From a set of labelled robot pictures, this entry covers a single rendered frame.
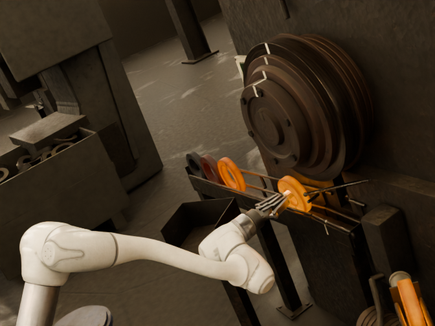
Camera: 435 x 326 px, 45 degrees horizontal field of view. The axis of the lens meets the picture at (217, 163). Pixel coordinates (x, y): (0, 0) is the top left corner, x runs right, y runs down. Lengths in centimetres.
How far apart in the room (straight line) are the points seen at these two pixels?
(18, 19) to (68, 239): 264
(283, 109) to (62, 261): 72
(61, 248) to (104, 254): 12
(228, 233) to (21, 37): 251
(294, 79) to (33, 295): 95
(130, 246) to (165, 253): 12
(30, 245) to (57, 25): 260
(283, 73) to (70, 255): 76
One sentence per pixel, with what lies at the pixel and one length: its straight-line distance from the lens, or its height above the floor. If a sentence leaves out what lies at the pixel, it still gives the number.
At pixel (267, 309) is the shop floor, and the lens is 267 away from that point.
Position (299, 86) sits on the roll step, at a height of 123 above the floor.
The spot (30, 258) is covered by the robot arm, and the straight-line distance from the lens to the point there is 158.
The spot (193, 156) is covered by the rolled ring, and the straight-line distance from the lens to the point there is 266.
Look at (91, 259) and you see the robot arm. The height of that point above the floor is 104.
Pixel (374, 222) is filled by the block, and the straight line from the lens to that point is 158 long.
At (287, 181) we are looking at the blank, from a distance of 190.
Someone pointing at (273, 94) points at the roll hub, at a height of 123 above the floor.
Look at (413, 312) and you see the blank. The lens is 135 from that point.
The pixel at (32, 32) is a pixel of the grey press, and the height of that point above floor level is 152.
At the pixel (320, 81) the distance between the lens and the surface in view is 143.
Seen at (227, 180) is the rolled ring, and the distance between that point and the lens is 245.
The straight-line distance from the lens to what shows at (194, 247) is 218.
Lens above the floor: 168
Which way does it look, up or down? 22 degrees down
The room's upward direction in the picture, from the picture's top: 22 degrees counter-clockwise
